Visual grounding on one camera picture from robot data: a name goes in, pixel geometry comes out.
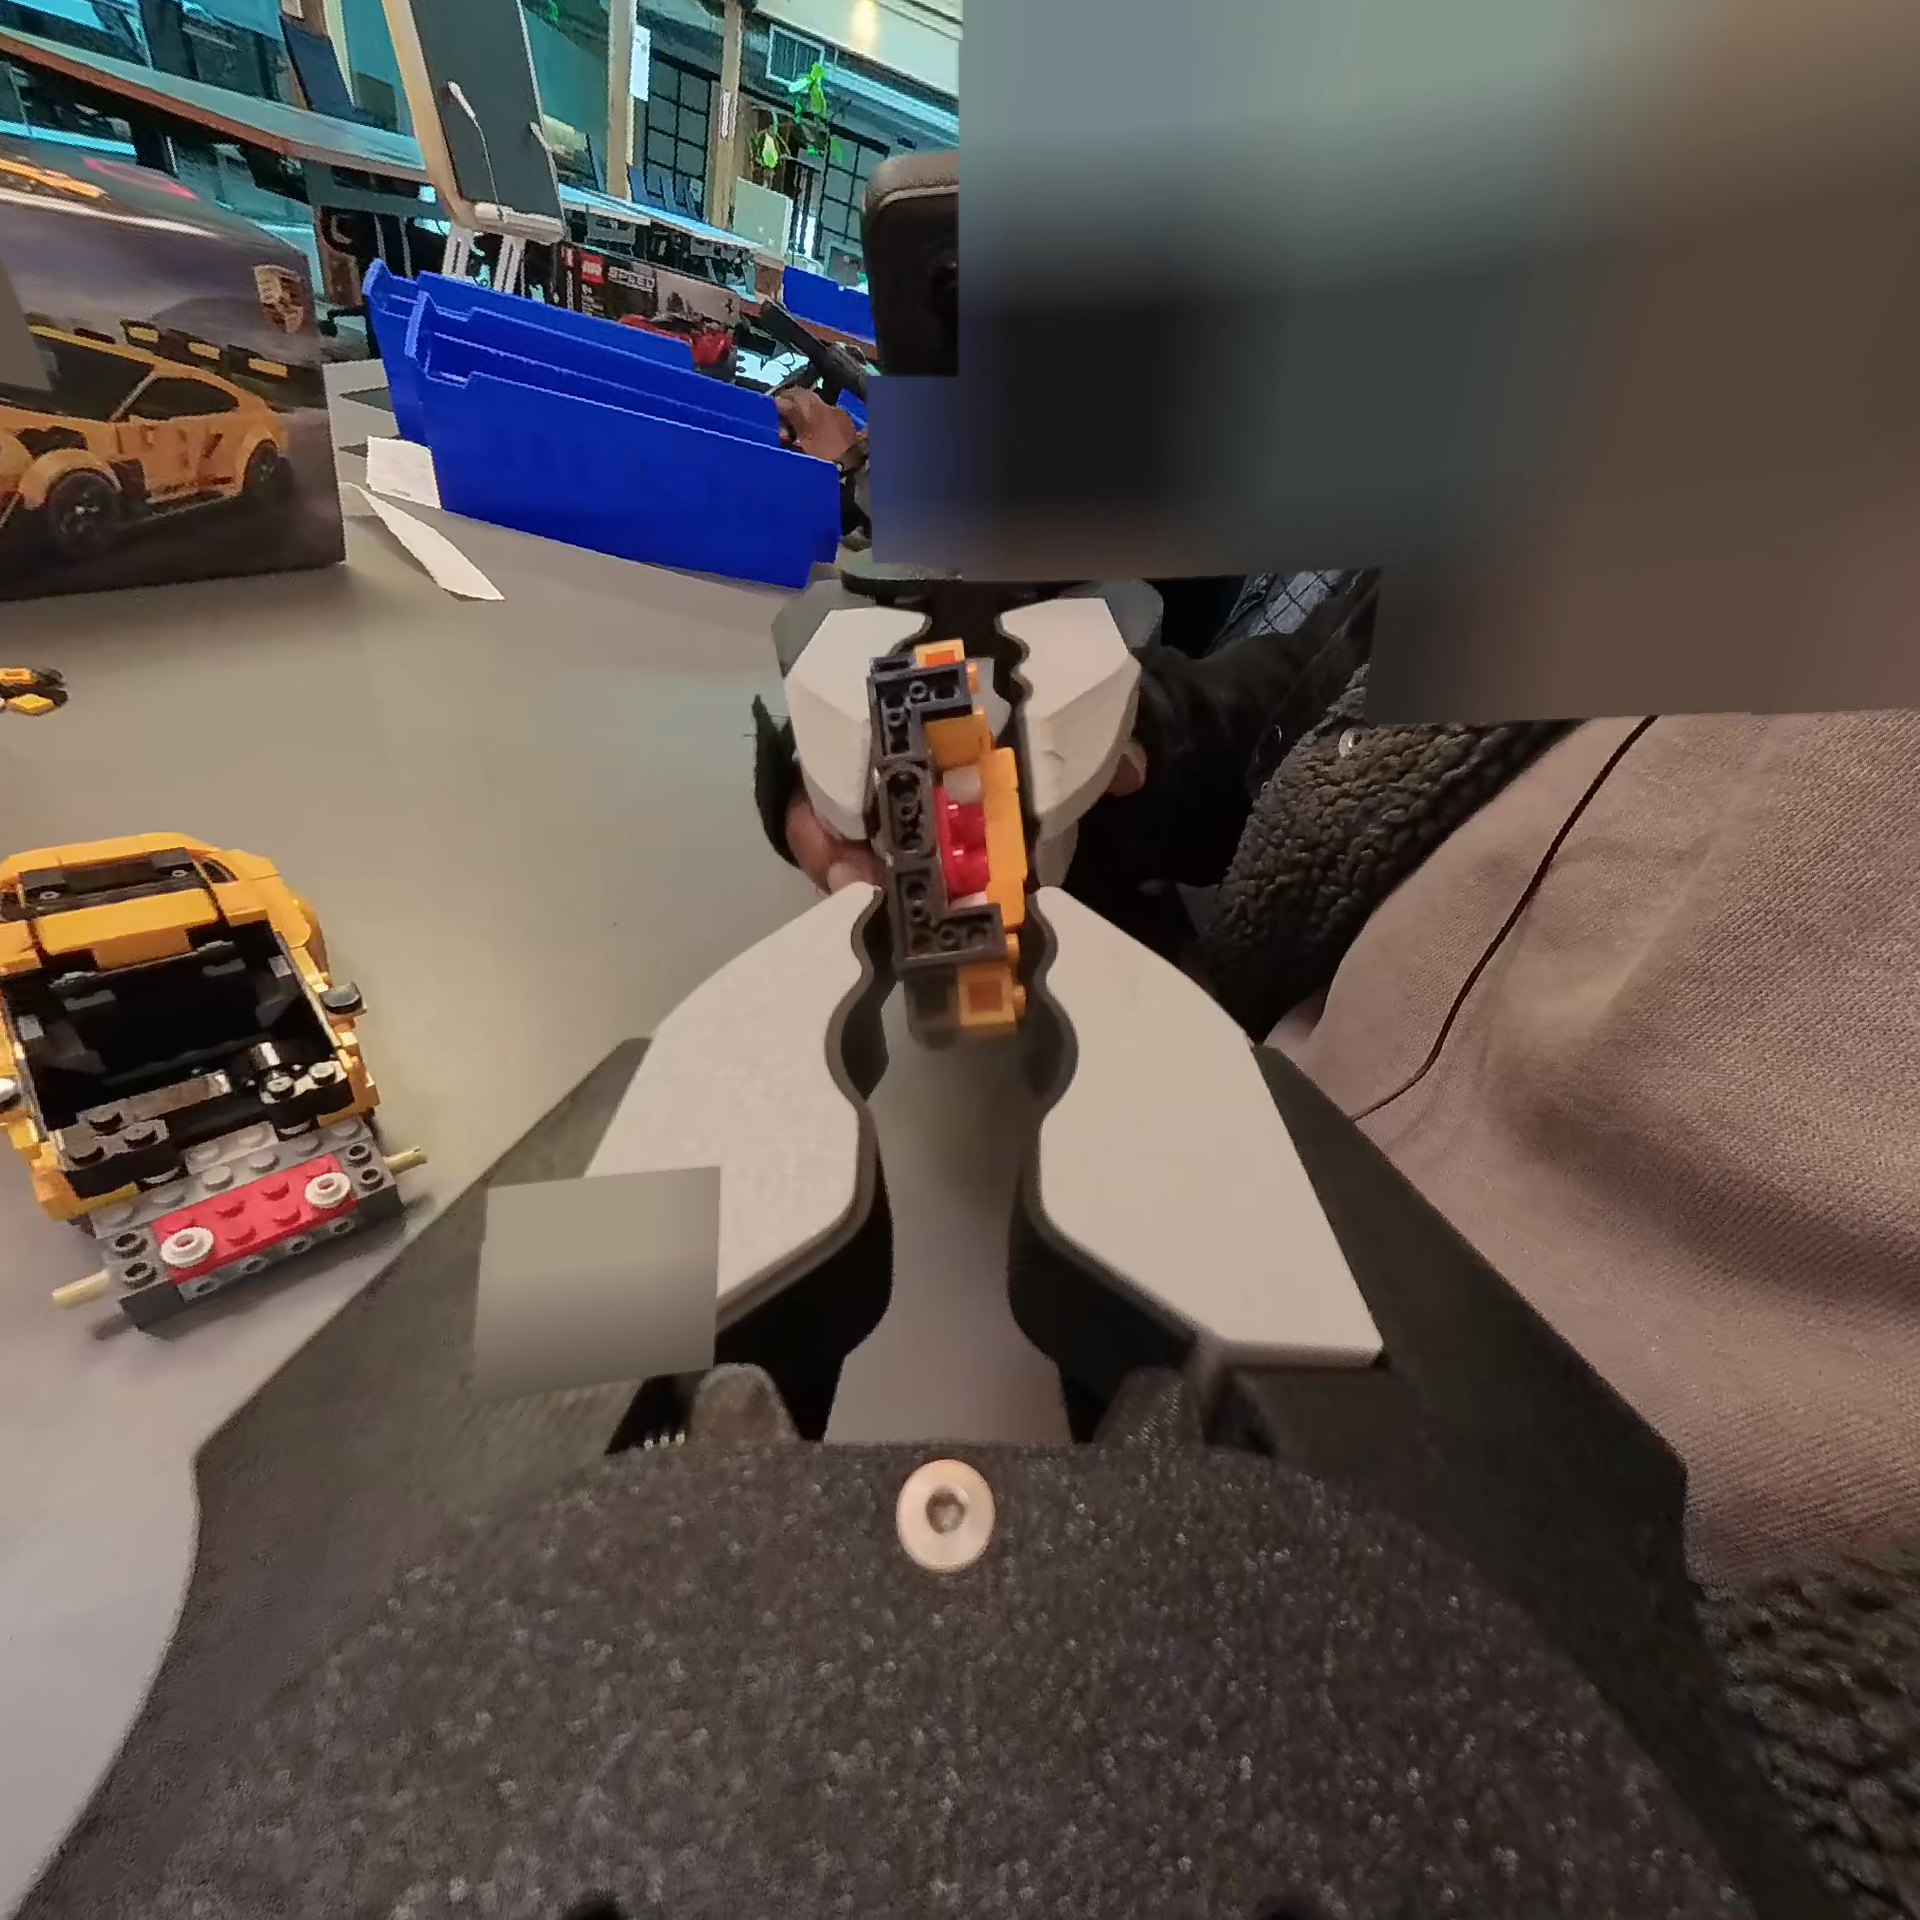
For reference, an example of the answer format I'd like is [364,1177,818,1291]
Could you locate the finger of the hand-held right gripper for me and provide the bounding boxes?
[775,598,933,873]
[1004,589,1152,875]

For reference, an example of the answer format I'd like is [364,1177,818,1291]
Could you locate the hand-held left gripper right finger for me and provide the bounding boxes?
[1018,896,1387,1368]

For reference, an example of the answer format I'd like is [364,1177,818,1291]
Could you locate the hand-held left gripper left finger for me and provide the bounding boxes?
[585,891,896,1339]

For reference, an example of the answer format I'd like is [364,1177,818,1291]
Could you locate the orange red grey lego assembly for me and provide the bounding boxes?
[864,632,1041,1048]

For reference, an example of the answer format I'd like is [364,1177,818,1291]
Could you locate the yellow lego car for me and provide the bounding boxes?
[0,832,433,1339]

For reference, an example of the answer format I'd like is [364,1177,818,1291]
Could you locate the lego set box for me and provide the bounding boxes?
[0,187,351,606]

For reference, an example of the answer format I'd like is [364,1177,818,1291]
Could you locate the blue plastic bin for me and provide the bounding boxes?
[421,324,851,592]
[778,262,881,349]
[362,262,788,453]

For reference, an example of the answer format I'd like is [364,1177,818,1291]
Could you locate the plaid cloth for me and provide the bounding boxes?
[1151,572,1387,728]

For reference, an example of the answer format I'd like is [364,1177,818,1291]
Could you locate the dark fleece jacket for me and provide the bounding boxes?
[1196,711,1585,1043]

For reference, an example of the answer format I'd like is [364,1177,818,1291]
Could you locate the white paper bags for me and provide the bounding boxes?
[337,437,512,606]

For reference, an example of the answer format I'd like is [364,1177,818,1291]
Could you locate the beige garment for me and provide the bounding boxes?
[1263,711,1920,1598]

